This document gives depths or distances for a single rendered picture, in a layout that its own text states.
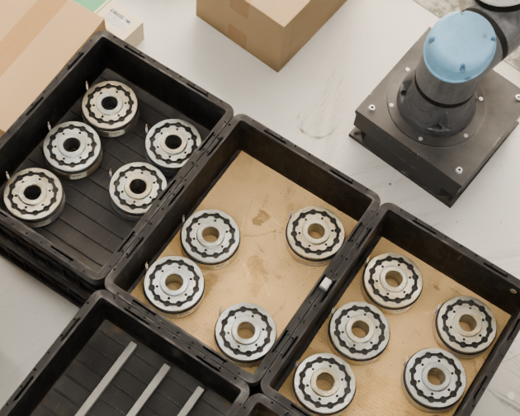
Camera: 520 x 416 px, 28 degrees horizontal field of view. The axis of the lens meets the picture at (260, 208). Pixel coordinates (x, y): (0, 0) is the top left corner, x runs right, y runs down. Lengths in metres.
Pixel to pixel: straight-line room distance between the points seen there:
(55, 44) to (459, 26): 0.74
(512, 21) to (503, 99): 0.22
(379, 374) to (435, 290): 0.18
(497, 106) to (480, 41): 0.25
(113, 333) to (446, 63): 0.73
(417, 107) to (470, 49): 0.18
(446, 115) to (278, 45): 0.37
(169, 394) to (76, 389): 0.15
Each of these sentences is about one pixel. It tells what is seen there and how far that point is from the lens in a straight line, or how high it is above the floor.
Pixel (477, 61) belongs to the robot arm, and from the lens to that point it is 1.83.
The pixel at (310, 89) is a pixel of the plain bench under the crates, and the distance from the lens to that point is 2.13.
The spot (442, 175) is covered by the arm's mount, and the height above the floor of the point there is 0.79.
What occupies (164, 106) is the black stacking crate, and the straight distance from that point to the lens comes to 1.94.
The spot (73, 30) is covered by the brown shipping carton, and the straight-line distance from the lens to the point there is 2.01.
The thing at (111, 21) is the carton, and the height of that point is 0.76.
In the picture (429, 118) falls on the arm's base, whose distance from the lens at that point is 1.96.
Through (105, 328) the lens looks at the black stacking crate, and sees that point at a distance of 1.76.
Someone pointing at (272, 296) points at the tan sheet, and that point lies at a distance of 1.78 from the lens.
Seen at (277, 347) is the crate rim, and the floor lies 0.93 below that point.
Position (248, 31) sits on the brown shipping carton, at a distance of 2.11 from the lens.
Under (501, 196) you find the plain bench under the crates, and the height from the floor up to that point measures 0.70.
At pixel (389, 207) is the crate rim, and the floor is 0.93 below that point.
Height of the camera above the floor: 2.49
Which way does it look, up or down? 64 degrees down
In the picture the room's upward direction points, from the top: 8 degrees clockwise
